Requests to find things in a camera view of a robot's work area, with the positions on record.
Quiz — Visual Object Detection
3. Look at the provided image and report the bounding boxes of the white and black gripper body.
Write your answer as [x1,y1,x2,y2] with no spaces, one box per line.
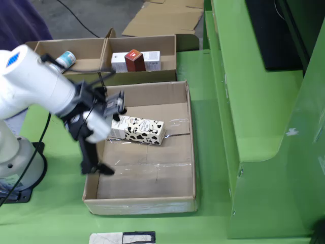
[60,108,114,143]

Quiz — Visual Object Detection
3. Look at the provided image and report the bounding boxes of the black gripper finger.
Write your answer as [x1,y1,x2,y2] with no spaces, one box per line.
[77,127,115,176]
[113,107,127,122]

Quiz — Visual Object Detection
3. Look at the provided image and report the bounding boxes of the cow print hand cream box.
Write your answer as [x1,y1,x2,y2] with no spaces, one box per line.
[111,115,166,146]

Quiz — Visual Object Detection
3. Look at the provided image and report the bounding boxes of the open brown cardboard box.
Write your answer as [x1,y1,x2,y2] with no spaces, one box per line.
[100,34,200,87]
[24,27,117,87]

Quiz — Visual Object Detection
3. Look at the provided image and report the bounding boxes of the shallow cardboard tray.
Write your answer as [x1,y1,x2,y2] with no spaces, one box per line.
[82,80,198,216]

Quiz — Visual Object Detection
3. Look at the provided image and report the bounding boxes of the open flat cardboard mailer box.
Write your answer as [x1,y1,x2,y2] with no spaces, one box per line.
[121,0,205,36]

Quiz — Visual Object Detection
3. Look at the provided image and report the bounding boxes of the small red brown carton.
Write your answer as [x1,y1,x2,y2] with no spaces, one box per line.
[124,49,147,73]

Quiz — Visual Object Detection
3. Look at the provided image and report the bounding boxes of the flat white carton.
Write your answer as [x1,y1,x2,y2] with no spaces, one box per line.
[111,50,162,73]

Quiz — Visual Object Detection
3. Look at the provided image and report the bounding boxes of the white and teal bottle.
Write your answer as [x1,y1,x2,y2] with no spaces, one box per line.
[55,50,77,69]

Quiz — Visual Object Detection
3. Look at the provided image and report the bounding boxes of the person in purple shirt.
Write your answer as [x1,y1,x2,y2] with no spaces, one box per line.
[0,0,54,137]

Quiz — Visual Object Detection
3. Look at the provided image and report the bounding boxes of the green metal shelf stand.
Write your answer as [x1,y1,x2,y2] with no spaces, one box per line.
[203,0,325,239]

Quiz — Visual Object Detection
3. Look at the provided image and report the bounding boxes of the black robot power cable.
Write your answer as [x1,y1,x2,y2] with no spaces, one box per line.
[0,113,51,209]

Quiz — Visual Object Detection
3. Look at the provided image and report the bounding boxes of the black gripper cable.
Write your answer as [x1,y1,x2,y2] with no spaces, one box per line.
[40,53,117,86]

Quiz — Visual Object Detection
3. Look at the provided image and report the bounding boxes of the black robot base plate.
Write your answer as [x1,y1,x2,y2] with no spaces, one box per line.
[0,142,48,204]

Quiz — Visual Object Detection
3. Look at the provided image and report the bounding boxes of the paper card with black frame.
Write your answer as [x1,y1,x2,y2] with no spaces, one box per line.
[89,230,156,244]

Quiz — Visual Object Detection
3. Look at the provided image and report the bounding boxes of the thin black floor cable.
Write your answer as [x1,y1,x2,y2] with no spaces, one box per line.
[56,0,100,39]

